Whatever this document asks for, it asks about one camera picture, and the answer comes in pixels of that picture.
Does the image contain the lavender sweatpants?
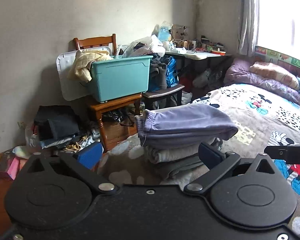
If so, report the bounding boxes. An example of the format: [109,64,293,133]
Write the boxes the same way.
[135,103,238,150]

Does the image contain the grey folded clothes stack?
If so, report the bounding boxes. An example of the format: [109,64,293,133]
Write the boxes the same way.
[142,137,224,181]

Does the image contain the black bag on floor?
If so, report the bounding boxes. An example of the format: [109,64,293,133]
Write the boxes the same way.
[34,105,80,141]

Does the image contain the dark stool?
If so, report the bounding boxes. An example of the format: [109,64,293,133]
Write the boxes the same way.
[142,84,185,110]

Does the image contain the colourful alphabet play mat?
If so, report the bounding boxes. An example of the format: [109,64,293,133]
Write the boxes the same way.
[254,46,300,77]

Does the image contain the yellow patterned pillow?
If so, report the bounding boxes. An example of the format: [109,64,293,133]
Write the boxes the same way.
[249,62,300,90]

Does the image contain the purple quilt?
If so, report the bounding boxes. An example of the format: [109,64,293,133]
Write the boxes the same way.
[224,58,300,105]

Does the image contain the dark side desk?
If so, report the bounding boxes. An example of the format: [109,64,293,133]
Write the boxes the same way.
[166,50,232,92]

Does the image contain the blue plastic bag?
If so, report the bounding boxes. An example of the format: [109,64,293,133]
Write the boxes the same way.
[149,56,179,92]

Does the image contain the white bin lid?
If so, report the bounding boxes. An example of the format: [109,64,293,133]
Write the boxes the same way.
[56,46,113,101]

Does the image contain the teal plastic storage bin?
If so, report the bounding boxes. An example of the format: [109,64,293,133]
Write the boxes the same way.
[87,55,153,103]

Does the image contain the yellow quilted garment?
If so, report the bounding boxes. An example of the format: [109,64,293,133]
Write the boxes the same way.
[67,48,114,83]

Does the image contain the white plastic bag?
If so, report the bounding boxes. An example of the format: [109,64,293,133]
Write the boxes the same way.
[122,35,166,57]

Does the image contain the grey curtain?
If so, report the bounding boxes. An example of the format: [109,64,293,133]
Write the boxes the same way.
[238,0,260,56]

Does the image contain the wooden chair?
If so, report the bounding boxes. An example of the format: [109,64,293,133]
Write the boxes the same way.
[68,34,152,151]

